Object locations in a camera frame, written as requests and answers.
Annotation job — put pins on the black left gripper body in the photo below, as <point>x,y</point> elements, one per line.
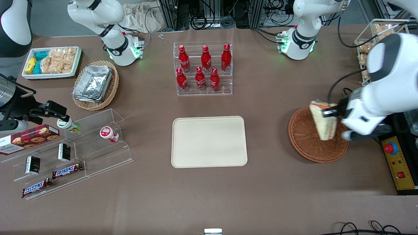
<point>342,106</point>

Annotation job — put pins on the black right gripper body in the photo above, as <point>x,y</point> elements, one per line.
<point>19,105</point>

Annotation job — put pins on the triangle sandwich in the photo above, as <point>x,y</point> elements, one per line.
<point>326,129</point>

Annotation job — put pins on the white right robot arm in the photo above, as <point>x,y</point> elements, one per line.
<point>98,13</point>

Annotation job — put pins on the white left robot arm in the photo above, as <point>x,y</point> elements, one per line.
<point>392,81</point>

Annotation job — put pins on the round brown wicker basket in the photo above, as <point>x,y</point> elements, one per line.
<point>307,147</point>

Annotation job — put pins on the light wicker basket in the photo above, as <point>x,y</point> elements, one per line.
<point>111,94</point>

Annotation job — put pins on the cream rectangular tray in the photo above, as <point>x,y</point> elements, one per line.
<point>209,142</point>

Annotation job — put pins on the green capped small bottle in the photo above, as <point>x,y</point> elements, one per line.
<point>67,125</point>

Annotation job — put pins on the red plaid cookie box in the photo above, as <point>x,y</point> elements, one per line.
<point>32,137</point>

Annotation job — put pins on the white rectangular snack bin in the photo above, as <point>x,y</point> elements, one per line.
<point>52,76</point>

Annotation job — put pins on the crispy snack bag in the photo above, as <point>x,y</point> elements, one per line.
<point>365,75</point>
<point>363,59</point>
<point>365,48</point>
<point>383,29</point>

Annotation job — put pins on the teal snack packet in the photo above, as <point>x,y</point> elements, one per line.
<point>41,55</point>
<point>37,68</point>

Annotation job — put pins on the yellow snack packet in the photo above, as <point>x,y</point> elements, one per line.
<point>31,65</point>

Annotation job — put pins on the small black box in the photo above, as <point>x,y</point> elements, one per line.
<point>64,152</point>
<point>32,164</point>

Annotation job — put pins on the stacked aluminium foil trays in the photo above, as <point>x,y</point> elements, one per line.
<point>93,83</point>

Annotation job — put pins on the clear bag of rice crackers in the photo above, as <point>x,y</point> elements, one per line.
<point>60,60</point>

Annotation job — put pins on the red capped small bottle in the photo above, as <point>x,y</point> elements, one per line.
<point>107,133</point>

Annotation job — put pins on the red emergency stop button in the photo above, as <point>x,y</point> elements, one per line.
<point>390,148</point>

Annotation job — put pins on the Snickers bar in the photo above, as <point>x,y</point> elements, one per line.
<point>36,187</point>
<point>67,170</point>

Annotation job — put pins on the clear acrylic stepped display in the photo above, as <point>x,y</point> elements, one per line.
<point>107,156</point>

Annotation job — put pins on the black yellow control box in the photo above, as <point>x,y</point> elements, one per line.
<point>403,156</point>

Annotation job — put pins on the clear acrylic bread case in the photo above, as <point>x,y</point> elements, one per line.
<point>405,29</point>

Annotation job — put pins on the clear acrylic bottle rack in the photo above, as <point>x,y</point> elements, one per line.
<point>228,88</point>

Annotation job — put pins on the red cola bottle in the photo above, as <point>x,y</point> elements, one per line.
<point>182,81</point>
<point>184,60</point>
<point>200,80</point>
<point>226,58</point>
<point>206,60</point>
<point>214,81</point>

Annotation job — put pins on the beige crumpled cloth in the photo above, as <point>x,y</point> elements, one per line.
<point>143,18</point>

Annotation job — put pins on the red rocker power switch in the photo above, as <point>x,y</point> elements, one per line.
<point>401,175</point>

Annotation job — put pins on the aluminium profile frame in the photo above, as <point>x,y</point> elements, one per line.
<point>169,16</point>

